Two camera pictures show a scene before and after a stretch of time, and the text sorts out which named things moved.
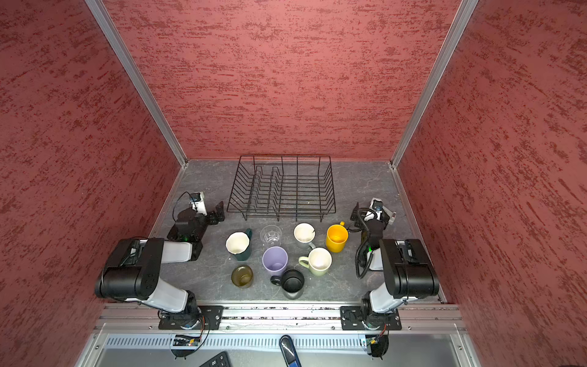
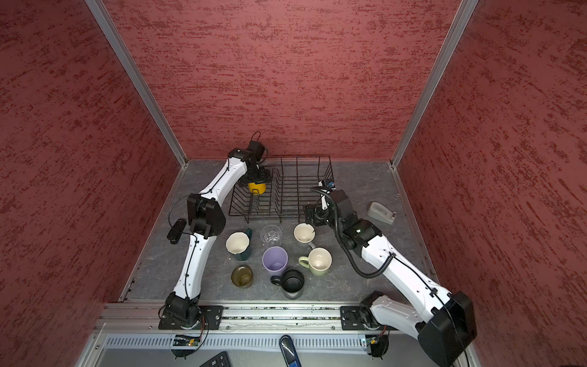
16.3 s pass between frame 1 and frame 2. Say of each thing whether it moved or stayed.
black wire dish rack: stayed
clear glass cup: stayed
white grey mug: stayed
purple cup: stayed
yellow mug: moved
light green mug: stayed
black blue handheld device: stayed
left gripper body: moved
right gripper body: moved
